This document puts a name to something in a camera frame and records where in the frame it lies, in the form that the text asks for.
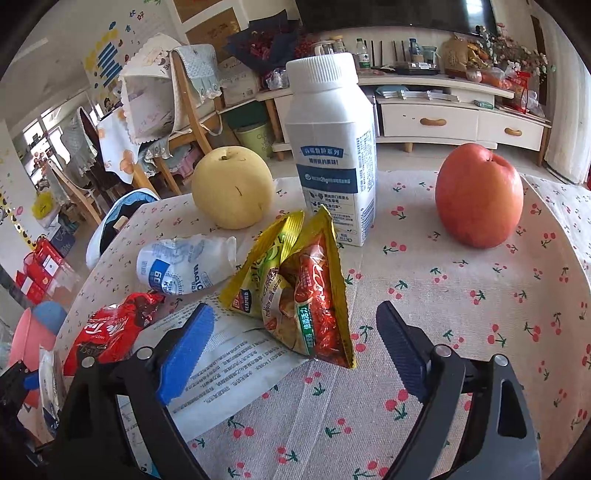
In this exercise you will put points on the cherry print tablecloth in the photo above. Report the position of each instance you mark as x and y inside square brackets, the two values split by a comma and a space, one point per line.
[461, 323]

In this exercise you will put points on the white tv cabinet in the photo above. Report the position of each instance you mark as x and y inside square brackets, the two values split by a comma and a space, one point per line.
[429, 122]

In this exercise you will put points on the blue white padded chair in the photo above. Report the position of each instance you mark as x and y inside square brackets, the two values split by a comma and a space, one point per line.
[106, 221]

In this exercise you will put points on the red wrapper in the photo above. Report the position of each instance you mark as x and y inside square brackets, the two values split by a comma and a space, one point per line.
[106, 332]

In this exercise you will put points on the brown paper bag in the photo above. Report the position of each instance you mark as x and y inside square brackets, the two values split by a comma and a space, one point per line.
[457, 57]

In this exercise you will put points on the stack of red boxes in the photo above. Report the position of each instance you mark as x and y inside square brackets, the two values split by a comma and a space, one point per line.
[37, 272]

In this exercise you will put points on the red snack bag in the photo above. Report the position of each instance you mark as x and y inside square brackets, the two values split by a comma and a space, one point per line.
[519, 92]

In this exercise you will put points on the blue cap bottle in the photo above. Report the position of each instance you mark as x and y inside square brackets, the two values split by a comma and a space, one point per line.
[416, 50]

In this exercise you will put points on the glass kettle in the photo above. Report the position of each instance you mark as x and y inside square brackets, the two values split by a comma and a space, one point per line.
[328, 47]

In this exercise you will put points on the red apple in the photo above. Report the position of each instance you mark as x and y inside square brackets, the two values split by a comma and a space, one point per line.
[480, 194]

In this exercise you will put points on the white plastic bottle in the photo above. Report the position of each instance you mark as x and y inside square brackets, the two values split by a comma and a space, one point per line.
[180, 265]

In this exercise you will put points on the red berry bouquet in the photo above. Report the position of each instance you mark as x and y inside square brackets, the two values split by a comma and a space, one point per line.
[305, 46]

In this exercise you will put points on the blue round lid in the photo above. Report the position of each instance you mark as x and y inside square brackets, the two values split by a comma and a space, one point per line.
[48, 316]

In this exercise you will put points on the black tray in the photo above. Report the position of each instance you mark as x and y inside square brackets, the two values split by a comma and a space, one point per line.
[406, 69]

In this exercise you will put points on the dark blue flower bouquet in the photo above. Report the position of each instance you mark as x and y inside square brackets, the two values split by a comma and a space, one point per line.
[263, 46]

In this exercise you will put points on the pink plastic bin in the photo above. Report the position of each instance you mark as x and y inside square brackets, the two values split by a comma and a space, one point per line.
[27, 337]

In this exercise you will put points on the light blue lace chair cover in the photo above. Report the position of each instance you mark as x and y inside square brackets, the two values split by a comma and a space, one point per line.
[198, 69]

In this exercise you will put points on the black television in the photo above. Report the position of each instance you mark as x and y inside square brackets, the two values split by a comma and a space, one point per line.
[392, 14]

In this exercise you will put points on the yellow green snack packet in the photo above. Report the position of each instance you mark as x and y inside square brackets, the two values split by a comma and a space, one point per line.
[258, 277]

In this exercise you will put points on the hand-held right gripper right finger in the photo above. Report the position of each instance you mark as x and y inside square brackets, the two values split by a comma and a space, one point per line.
[401, 350]

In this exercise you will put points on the white milk carton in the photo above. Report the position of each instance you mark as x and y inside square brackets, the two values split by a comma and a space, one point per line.
[330, 138]

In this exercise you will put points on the green waste bin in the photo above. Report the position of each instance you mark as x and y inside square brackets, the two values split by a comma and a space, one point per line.
[254, 141]

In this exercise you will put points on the dried flower bouquet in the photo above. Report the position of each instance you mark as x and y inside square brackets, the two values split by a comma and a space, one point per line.
[512, 48]

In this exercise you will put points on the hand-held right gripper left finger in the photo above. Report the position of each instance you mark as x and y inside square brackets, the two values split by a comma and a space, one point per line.
[184, 355]

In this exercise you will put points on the green label water bottle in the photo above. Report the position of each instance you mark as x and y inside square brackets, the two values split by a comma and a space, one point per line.
[363, 55]

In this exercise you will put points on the white cardboard box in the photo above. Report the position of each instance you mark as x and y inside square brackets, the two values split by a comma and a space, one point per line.
[238, 83]

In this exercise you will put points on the white lace cloth cover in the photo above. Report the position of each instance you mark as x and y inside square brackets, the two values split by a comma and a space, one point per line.
[147, 92]

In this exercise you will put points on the yellow red snack packet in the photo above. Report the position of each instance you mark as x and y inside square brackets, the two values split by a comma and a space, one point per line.
[318, 295]

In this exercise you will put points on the orange print cloth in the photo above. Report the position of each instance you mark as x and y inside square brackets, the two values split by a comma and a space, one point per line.
[115, 147]

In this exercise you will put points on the blue striped wall poster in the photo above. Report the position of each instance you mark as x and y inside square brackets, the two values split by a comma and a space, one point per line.
[108, 57]

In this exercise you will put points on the large yellow pomelo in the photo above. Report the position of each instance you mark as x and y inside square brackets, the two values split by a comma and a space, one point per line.
[231, 189]

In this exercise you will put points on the white printed packet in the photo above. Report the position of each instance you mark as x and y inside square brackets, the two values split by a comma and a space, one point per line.
[240, 369]

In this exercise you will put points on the clear plastic bag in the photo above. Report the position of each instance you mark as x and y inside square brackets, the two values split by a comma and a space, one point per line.
[51, 387]

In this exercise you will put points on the stack of flat books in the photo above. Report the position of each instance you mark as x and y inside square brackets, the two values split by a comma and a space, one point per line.
[415, 93]

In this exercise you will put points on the slim wooden chair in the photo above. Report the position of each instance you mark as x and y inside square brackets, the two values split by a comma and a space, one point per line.
[76, 194]

